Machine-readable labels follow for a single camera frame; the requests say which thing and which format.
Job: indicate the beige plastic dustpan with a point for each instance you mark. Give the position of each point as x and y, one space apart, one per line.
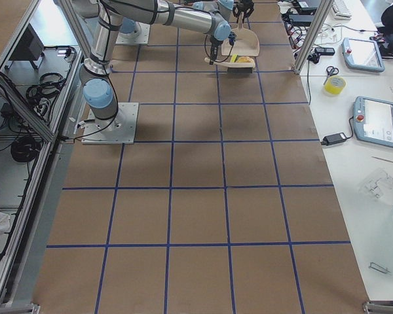
246 42

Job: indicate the metal wire clip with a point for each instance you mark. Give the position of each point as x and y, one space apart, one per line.
379 268

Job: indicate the black handled scissors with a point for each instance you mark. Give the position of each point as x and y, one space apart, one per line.
331 71

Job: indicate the small black power adapter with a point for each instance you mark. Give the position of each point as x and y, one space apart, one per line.
334 139

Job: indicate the clear plastic package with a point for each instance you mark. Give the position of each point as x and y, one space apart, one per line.
376 183

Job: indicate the yellow tape roll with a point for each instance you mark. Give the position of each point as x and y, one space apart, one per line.
334 85

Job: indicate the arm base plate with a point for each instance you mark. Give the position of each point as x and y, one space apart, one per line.
121 130

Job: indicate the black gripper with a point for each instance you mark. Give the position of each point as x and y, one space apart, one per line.
244 5
212 46

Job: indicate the blue teach pendant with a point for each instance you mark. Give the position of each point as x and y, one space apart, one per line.
373 120
363 55

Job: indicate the upper blue teach pendant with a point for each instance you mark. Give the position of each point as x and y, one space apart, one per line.
363 55

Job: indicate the lower blue teach pendant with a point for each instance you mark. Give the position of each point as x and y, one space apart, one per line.
373 120

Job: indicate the aluminium frame post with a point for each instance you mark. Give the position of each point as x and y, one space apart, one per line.
312 33

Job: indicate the beige hand brush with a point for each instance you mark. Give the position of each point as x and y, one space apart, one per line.
235 67

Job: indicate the yellow green sponge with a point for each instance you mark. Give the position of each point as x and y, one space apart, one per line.
234 58

